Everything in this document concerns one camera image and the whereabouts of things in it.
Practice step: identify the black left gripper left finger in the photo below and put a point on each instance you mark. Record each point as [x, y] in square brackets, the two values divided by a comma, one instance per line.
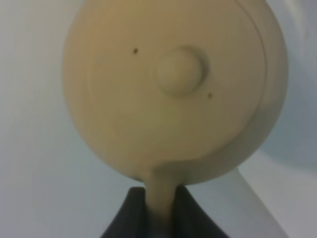
[131, 219]

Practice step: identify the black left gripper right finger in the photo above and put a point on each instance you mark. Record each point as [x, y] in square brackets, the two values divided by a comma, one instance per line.
[190, 220]

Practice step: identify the beige teapot with lid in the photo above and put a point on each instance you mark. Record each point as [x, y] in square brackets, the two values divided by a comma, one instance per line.
[174, 92]

